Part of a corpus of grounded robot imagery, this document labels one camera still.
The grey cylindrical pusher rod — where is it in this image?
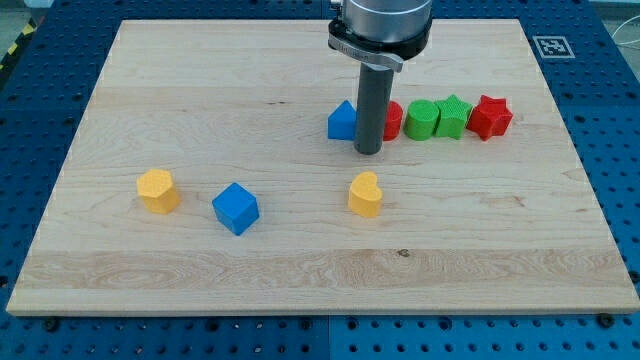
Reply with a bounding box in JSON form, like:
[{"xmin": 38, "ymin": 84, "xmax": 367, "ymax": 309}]
[{"xmin": 354, "ymin": 63, "xmax": 394, "ymax": 155}]

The blue triangle block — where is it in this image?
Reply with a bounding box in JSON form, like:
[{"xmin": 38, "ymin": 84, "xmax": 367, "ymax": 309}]
[{"xmin": 327, "ymin": 100, "xmax": 357, "ymax": 141}]

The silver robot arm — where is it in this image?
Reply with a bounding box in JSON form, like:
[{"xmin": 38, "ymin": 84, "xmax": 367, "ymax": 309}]
[{"xmin": 328, "ymin": 0, "xmax": 432, "ymax": 155}]

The red circle block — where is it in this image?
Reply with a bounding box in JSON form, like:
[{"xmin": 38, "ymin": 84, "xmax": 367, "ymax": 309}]
[{"xmin": 383, "ymin": 100, "xmax": 404, "ymax": 141}]

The green circle block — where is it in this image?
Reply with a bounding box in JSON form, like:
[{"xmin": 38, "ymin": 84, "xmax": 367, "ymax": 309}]
[{"xmin": 404, "ymin": 99, "xmax": 440, "ymax": 141}]

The green star block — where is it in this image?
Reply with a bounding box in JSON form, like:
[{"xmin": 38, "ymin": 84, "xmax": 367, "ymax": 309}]
[{"xmin": 435, "ymin": 94, "xmax": 473, "ymax": 139}]

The yellow heart block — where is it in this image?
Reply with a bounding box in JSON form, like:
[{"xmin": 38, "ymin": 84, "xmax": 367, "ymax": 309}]
[{"xmin": 348, "ymin": 171, "xmax": 383, "ymax": 218}]

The red star block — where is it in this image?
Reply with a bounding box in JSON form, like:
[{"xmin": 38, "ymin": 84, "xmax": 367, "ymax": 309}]
[{"xmin": 466, "ymin": 95, "xmax": 513, "ymax": 141}]

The white fiducial marker tag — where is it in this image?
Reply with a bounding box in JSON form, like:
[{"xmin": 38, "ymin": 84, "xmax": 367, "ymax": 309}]
[{"xmin": 533, "ymin": 35, "xmax": 575, "ymax": 59}]

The blue cube block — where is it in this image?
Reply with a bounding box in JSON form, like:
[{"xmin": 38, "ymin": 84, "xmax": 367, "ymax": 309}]
[{"xmin": 212, "ymin": 182, "xmax": 260, "ymax": 236}]

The wooden board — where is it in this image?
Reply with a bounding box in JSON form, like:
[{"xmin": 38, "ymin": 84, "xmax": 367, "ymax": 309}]
[{"xmin": 7, "ymin": 19, "xmax": 639, "ymax": 317}]

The yellow hexagon block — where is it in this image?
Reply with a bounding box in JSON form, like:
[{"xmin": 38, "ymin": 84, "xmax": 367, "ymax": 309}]
[{"xmin": 136, "ymin": 168, "xmax": 181, "ymax": 215}]

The white cable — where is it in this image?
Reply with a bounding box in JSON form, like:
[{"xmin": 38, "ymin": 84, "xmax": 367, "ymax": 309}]
[{"xmin": 610, "ymin": 14, "xmax": 640, "ymax": 50}]

